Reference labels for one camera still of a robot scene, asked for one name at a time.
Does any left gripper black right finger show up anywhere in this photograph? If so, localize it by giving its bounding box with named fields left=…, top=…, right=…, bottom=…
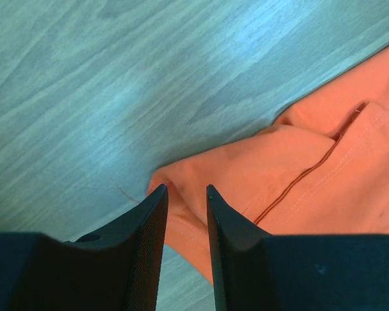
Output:
left=207, top=185, right=279, bottom=310

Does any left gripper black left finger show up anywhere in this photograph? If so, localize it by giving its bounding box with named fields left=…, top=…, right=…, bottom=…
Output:
left=16, top=185, right=168, bottom=310

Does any orange t-shirt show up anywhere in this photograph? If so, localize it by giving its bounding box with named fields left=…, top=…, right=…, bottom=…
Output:
left=149, top=46, right=389, bottom=281

